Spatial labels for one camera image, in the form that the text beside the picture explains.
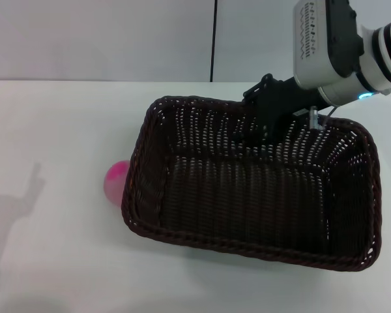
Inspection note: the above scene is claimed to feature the white vented wrist box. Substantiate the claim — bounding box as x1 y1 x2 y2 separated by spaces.
292 0 366 89

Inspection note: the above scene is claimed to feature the black vertical cable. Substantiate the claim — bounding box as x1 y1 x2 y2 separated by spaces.
209 0 218 82

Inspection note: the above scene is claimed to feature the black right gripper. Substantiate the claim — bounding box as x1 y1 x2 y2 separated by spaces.
233 74 330 148

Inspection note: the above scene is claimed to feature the dark brown woven basket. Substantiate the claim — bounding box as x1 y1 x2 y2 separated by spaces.
120 95 383 272

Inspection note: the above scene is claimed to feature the silver cable plug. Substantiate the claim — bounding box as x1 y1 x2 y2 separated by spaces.
308 106 337 130

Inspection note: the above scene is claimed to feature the pink ball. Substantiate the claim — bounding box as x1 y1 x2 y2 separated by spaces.
103 159 130 207

